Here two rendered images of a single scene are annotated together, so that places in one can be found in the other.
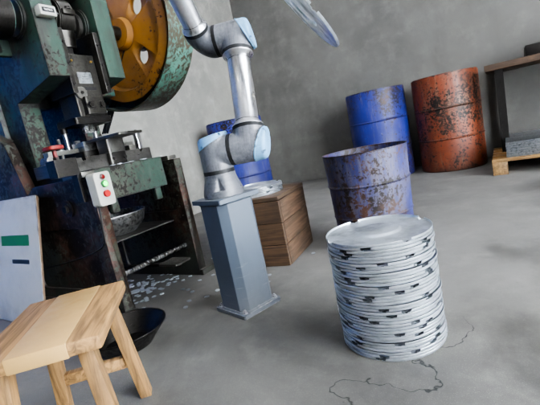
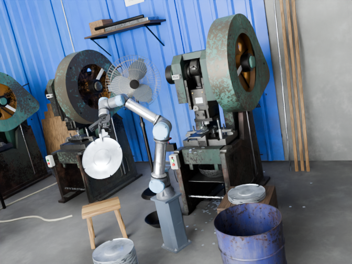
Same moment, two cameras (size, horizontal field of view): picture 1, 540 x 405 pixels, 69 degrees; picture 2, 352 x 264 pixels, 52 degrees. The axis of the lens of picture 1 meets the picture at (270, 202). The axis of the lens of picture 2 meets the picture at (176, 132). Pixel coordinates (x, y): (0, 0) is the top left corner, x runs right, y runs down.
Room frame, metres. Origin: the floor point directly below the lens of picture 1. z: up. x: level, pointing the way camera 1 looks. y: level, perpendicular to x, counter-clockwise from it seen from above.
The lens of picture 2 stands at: (1.66, -2.53, 1.57)
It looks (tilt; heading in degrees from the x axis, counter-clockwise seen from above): 13 degrees down; 90
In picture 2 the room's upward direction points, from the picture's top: 11 degrees counter-clockwise
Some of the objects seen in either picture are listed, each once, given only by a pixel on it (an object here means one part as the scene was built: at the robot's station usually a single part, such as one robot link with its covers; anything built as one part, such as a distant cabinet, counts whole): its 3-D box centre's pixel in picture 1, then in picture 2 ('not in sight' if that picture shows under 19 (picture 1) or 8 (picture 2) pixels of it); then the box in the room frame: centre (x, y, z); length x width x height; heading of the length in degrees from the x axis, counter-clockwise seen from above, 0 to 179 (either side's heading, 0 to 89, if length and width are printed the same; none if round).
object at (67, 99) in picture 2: not in sight; (98, 120); (0.69, 2.04, 0.87); 1.53 x 0.99 x 1.74; 56
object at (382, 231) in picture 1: (377, 230); (113, 250); (1.06, -0.28, 0.32); 0.29 x 0.29 x 0.01
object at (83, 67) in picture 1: (80, 86); (201, 102); (1.93, 0.76, 1.04); 0.17 x 0.15 x 0.30; 58
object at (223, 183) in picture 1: (221, 182); (164, 189); (1.47, 0.16, 0.50); 0.15 x 0.15 x 0.10
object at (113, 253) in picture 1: (40, 223); (196, 155); (1.81, 1.06, 0.45); 0.92 x 0.12 x 0.90; 58
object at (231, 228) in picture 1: (237, 251); (171, 220); (1.47, 0.16, 0.23); 0.19 x 0.19 x 0.45; 41
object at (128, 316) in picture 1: (126, 335); (160, 219); (1.34, 0.61, 0.04); 0.30 x 0.30 x 0.07
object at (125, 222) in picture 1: (112, 224); (215, 168); (1.96, 0.80, 0.36); 0.34 x 0.34 x 0.10
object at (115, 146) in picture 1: (116, 149); (201, 139); (1.86, 0.65, 0.72); 0.25 x 0.14 x 0.14; 58
